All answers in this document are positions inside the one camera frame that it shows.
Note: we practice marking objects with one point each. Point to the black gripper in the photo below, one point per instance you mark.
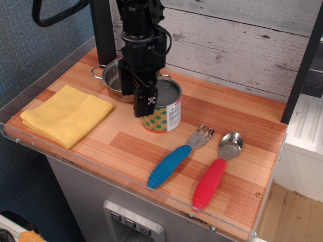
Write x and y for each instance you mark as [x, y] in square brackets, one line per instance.
[142, 58]

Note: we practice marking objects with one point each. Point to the black frame post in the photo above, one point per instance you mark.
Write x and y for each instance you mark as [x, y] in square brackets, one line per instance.
[103, 31]
[303, 69]

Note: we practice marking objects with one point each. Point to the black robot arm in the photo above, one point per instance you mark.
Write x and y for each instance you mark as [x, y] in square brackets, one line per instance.
[140, 18]

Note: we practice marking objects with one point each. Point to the black right frame post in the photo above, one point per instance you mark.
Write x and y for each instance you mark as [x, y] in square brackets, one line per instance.
[303, 69]

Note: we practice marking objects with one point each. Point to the toy food can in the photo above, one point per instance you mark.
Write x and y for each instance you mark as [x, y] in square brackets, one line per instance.
[167, 113]

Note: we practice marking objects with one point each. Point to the orange object bottom left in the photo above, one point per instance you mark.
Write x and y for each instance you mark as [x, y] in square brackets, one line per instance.
[30, 236]

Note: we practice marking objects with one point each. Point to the blue handled fork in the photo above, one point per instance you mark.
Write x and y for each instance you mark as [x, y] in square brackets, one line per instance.
[169, 164]

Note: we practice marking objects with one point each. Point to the small steel pot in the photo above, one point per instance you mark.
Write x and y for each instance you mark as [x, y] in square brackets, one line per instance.
[110, 76]

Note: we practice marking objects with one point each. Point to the clear acrylic table guard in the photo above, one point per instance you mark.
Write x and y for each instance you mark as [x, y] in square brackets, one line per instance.
[120, 150]

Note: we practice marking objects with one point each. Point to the red handled spoon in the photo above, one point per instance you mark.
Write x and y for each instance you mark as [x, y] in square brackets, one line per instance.
[229, 147]

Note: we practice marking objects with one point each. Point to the silver dispenser panel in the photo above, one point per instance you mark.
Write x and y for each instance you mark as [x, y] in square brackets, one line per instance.
[126, 225]

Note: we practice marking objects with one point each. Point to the yellow folded cloth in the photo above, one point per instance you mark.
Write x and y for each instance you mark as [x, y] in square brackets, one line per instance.
[67, 116]

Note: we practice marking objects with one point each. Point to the black left frame post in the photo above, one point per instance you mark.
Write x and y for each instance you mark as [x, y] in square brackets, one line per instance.
[103, 31]

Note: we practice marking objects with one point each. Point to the black object bottom left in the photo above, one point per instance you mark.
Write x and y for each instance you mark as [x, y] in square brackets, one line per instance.
[16, 224]

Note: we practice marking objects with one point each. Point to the grey toy fridge cabinet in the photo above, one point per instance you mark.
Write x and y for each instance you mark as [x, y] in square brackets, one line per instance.
[86, 193]

